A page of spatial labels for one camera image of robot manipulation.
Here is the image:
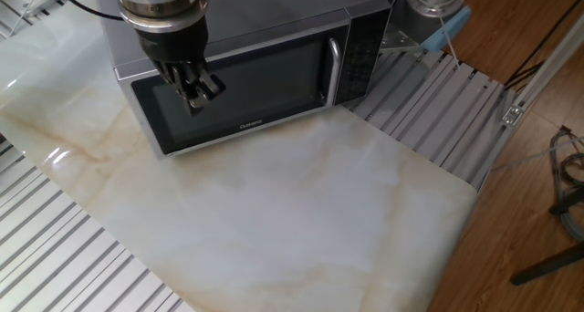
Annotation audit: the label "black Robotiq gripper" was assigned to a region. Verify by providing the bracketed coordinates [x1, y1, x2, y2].
[135, 17, 227, 118]

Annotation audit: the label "silver black microwave door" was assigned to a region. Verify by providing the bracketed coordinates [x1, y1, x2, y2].
[113, 10, 353, 161]

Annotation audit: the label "silver microwave oven body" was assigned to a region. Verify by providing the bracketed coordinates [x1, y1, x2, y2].
[93, 0, 392, 161]

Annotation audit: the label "glossy marble pattern mat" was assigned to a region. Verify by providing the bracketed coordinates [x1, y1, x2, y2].
[0, 0, 479, 312]

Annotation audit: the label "silver mounting plate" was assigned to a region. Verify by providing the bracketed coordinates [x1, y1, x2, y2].
[380, 26, 424, 54]

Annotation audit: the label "white zip tie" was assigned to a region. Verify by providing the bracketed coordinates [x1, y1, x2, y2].
[436, 10, 462, 70]

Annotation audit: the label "black furniture leg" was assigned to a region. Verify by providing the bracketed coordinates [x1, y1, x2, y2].
[509, 188, 584, 286]

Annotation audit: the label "black sensor cable with connector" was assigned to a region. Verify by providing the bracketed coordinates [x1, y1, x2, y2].
[49, 0, 125, 23]

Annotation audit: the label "thin black cables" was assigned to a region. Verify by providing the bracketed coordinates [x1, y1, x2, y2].
[504, 0, 584, 90]

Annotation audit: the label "thin grey cable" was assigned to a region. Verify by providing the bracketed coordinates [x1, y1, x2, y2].
[490, 136, 584, 172]

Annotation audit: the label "aluminium frame beam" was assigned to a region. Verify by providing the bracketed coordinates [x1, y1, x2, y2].
[469, 11, 584, 192]

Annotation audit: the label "grey cable bundle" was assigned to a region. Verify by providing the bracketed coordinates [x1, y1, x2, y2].
[548, 124, 584, 243]

